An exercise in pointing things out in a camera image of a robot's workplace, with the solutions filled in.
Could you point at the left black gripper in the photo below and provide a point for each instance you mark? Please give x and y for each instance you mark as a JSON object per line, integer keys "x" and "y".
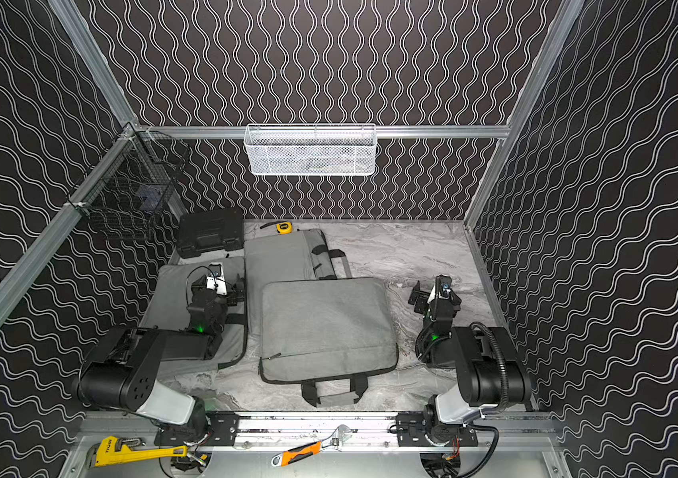
{"x": 229, "y": 292}

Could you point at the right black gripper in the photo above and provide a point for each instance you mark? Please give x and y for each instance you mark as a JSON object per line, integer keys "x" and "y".
{"x": 425, "y": 298}

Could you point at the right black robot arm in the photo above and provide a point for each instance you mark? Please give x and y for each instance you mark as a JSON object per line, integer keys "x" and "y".
{"x": 490, "y": 377}

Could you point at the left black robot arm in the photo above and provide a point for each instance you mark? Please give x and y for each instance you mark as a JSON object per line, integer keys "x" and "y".
{"x": 122, "y": 372}

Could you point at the grey laptop bag left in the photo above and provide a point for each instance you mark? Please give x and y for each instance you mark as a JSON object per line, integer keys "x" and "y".
{"x": 196, "y": 342}

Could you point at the grey laptop bag middle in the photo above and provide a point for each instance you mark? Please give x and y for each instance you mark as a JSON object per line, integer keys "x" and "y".
{"x": 301, "y": 255}

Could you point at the black plastic tool case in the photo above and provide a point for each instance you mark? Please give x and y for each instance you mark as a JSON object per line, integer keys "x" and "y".
{"x": 208, "y": 231}

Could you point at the yellow tape measure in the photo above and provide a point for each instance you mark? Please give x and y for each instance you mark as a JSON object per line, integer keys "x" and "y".
{"x": 282, "y": 227}

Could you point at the orange adjustable wrench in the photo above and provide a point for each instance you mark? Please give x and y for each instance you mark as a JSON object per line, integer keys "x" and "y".
{"x": 335, "y": 440}

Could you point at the yellow pipe wrench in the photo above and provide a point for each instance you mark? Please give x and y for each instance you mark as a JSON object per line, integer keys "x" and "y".
{"x": 114, "y": 450}

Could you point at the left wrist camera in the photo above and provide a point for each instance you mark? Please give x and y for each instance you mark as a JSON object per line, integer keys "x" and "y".
{"x": 216, "y": 279}

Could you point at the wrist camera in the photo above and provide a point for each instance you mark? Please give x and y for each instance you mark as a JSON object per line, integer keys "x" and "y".
{"x": 216, "y": 279}
{"x": 442, "y": 288}

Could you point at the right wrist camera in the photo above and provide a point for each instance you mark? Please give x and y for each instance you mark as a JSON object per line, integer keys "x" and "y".
{"x": 442, "y": 288}

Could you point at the black wire basket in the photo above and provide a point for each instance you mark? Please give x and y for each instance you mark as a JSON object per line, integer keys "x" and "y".
{"x": 134, "y": 188}

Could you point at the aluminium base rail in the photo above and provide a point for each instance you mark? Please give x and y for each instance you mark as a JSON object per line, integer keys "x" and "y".
{"x": 378, "y": 431}

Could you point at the white wire mesh basket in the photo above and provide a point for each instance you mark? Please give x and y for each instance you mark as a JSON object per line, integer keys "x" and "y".
{"x": 310, "y": 149}

